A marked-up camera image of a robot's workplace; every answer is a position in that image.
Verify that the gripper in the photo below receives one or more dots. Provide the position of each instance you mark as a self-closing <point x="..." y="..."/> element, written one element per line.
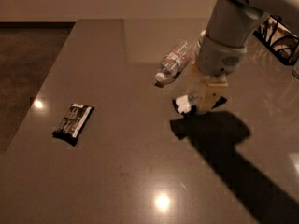
<point x="219" y="60"/>

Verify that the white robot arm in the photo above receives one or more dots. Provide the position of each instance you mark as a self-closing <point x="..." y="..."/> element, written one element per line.
<point x="224" y="43"/>

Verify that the clear plastic water bottle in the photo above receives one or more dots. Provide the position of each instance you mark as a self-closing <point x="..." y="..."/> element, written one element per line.
<point x="173" y="63"/>

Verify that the black rxbar wrapper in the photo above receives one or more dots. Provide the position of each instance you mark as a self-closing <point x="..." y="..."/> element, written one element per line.
<point x="73" y="122"/>

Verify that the black wire basket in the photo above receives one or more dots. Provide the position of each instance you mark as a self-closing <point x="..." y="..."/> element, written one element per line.
<point x="281" y="41"/>

